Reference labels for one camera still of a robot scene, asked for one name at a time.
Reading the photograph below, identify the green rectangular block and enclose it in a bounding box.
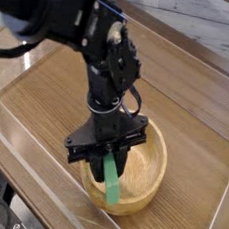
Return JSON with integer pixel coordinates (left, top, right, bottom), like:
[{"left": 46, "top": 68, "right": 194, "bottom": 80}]
[{"left": 103, "top": 152, "right": 120, "bottom": 205}]

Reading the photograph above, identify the brown wooden bowl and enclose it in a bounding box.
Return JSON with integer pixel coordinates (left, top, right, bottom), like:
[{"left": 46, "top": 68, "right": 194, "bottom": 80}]
[{"left": 79, "top": 120, "right": 168, "bottom": 216}]

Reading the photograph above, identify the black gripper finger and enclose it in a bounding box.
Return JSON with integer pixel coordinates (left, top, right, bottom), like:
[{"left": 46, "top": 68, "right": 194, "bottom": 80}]
[
  {"left": 115, "top": 146, "right": 128, "bottom": 176},
  {"left": 89, "top": 154, "right": 104, "bottom": 182}
]

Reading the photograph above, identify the black table leg bracket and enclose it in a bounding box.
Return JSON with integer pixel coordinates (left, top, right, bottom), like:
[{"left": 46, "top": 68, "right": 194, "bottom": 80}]
[{"left": 0, "top": 183, "right": 27, "bottom": 229}]

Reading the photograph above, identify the black cable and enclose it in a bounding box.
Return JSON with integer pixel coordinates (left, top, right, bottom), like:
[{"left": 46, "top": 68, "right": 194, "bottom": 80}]
[{"left": 119, "top": 83, "right": 145, "bottom": 120}]

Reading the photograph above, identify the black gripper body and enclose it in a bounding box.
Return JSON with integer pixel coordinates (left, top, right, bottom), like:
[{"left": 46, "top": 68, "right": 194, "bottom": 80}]
[{"left": 64, "top": 110, "right": 149, "bottom": 163}]

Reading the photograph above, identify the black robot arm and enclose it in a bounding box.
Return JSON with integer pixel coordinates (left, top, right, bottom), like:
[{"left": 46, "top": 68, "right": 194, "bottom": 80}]
[{"left": 0, "top": 0, "right": 148, "bottom": 182}]

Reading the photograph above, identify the clear acrylic front wall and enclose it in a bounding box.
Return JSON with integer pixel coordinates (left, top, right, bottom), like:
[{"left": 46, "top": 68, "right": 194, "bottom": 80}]
[{"left": 0, "top": 101, "right": 121, "bottom": 229}]

